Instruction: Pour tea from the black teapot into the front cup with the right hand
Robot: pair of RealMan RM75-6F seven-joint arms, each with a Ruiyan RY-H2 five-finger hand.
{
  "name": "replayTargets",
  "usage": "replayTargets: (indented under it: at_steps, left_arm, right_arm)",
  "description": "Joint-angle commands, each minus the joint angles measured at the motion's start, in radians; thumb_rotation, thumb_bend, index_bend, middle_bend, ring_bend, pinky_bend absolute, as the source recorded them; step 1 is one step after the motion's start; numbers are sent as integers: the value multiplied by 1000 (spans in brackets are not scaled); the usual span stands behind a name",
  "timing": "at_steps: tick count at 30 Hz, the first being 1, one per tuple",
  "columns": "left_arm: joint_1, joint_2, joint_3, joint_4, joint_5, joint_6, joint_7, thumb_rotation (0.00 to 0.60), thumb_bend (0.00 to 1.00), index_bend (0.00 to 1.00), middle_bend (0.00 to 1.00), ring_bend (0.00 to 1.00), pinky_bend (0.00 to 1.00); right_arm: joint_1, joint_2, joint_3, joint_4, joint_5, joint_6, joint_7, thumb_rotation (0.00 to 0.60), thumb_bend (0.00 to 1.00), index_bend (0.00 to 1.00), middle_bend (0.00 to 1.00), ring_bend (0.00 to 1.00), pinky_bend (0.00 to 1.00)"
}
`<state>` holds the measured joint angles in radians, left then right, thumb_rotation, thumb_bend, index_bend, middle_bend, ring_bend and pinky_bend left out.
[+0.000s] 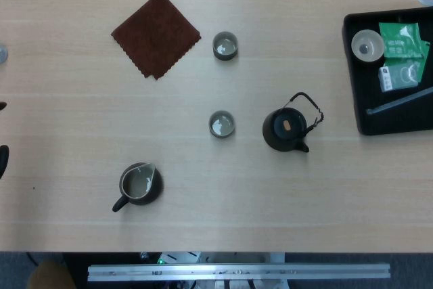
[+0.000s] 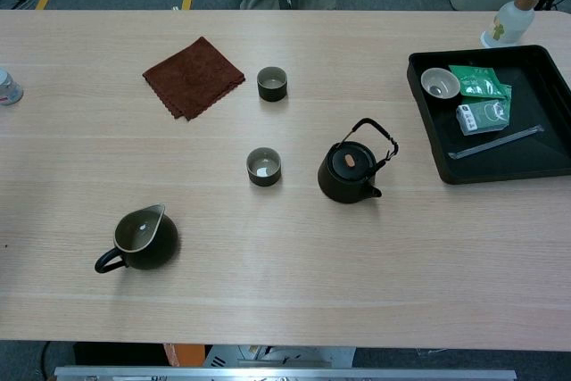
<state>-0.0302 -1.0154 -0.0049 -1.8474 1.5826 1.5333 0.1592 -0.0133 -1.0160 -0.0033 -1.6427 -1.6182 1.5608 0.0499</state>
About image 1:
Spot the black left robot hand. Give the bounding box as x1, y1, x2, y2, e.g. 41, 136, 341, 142
0, 101, 10, 181

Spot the brown square cloth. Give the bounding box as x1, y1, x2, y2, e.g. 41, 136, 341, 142
110, 0, 202, 81

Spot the black teapot with wire handle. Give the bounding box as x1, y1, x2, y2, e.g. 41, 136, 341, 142
262, 91, 325, 154

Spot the green tea packet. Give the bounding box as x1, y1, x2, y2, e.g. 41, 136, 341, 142
378, 22, 426, 59
417, 40, 432, 83

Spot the black plastic tray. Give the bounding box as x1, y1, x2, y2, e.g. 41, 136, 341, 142
342, 6, 433, 137

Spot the aluminium rail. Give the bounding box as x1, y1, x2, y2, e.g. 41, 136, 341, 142
87, 262, 392, 282

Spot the dark olive teacup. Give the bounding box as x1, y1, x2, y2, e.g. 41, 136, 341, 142
212, 31, 239, 62
208, 110, 236, 140

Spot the small beige cup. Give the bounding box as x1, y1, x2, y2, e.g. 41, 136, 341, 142
350, 28, 386, 63

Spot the dark olive pitcher with handle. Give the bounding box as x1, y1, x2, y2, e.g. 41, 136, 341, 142
112, 162, 164, 213

